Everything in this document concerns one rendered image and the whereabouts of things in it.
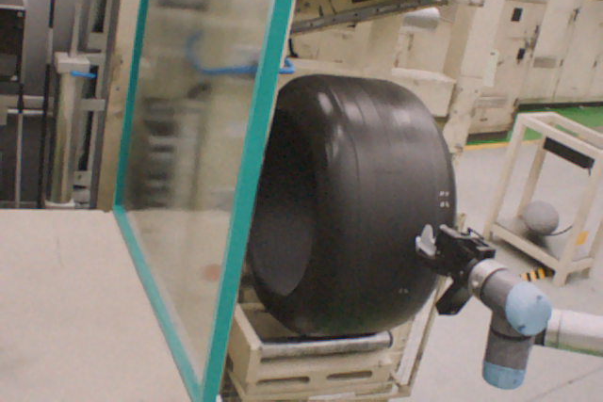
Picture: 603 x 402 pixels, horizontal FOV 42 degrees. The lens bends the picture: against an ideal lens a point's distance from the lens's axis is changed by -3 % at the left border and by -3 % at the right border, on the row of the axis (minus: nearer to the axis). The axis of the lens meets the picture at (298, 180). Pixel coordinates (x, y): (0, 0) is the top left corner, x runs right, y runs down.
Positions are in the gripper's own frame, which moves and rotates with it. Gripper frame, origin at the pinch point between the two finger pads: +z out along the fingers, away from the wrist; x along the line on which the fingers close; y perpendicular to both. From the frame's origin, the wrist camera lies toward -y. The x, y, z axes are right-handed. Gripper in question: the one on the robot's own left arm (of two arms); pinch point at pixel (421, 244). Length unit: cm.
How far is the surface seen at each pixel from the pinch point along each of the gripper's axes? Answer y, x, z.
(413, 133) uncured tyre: 19.5, -0.3, 11.3
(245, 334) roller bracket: -27.7, 26.4, 17.3
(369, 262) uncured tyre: -4.0, 10.3, 1.0
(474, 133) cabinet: -70, -320, 400
